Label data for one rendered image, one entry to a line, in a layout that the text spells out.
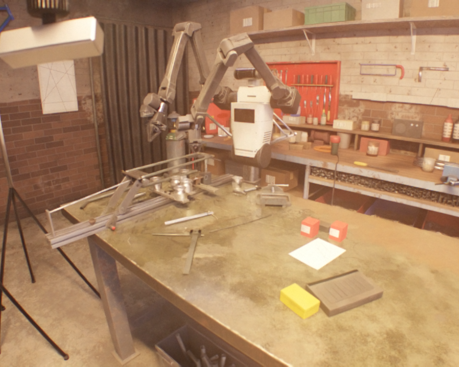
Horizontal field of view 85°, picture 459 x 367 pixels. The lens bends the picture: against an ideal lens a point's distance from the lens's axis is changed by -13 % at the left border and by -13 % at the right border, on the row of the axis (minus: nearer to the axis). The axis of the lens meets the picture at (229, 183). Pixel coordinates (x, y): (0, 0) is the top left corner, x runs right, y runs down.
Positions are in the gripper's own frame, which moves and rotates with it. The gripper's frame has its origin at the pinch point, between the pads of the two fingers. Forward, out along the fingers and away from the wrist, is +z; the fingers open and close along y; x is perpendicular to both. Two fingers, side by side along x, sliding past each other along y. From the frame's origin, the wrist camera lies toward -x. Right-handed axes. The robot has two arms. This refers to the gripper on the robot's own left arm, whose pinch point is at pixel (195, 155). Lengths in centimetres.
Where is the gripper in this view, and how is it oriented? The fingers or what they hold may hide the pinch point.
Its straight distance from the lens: 157.3
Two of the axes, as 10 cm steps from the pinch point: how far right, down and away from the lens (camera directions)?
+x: 9.9, -0.4, 1.2
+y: 1.2, 3.1, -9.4
